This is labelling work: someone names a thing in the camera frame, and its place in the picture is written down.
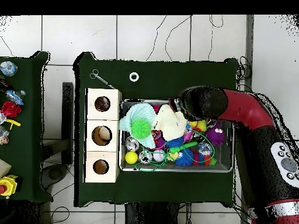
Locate purple spiky monster toy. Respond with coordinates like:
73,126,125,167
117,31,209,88
206,121,226,146

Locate mint green knitted cloth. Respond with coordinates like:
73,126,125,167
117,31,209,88
119,103,158,150

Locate blue spiky ball with eyes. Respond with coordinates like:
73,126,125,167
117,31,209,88
174,149,195,167

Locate blue spiky rubber ball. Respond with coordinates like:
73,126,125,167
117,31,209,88
165,137,185,149

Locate wooden box with three holes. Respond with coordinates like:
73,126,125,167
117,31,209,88
83,87,123,183

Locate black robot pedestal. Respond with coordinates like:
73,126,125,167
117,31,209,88
124,202,180,224

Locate crushed bottle with blue label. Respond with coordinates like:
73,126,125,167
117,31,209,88
5,89,27,106

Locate striped spiky caterpillar toy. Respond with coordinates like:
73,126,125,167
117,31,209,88
193,154,217,167

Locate clear plastic packet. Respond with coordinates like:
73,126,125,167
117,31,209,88
0,125,11,145

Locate beige foam block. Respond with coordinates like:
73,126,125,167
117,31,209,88
0,159,12,179

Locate red cloth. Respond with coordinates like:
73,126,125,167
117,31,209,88
0,100,22,118

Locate green spiky rubber ball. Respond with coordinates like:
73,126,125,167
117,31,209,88
130,118,152,140

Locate yellow emergency stop button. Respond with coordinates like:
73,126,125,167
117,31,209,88
0,174,19,198

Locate cream knitted cloth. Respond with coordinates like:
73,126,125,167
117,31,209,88
152,103,189,142

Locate metal scissors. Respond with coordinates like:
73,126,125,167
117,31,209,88
89,69,116,90

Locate white toy baseball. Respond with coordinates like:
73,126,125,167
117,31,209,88
152,149,165,162

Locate yellow plastic toy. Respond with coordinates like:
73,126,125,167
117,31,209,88
5,118,22,131

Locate crushed clear plastic bottle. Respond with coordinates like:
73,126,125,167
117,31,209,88
0,61,18,77

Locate wire mesh bin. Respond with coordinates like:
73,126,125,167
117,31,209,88
119,99,235,173

